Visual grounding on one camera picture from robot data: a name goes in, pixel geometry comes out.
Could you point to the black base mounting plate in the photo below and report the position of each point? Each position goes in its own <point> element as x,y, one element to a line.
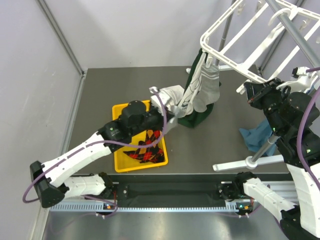
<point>153,191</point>

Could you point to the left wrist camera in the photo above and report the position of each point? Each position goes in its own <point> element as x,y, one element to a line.
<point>159,98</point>

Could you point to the blue cloth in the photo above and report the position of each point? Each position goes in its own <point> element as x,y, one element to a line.
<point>255,138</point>

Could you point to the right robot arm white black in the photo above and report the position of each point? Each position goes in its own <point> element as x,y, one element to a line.
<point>290,115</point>

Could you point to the aluminium cable duct rail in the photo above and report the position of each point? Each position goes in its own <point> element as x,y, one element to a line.
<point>285,190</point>

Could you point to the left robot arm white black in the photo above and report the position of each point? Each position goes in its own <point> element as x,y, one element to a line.
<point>54,180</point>

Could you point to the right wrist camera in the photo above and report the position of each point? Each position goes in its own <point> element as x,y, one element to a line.
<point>303,80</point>

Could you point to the white hanger clip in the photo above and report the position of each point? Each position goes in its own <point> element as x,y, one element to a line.
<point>209,61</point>

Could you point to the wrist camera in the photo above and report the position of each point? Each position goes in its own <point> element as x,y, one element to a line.
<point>303,80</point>
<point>159,98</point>

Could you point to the red black argyle sock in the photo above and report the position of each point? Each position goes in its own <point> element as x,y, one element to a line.
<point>153,154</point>

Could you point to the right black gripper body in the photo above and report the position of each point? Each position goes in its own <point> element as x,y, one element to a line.
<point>269,98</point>

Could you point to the white clip hanger frame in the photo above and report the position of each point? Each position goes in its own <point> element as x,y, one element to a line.
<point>254,36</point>

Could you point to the green and white sock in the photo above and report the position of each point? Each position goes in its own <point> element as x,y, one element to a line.
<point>192,118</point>

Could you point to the grey striped sock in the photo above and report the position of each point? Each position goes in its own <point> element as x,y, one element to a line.
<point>209,91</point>

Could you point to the yellow plastic bin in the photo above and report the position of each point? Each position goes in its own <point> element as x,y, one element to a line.
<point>124,163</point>

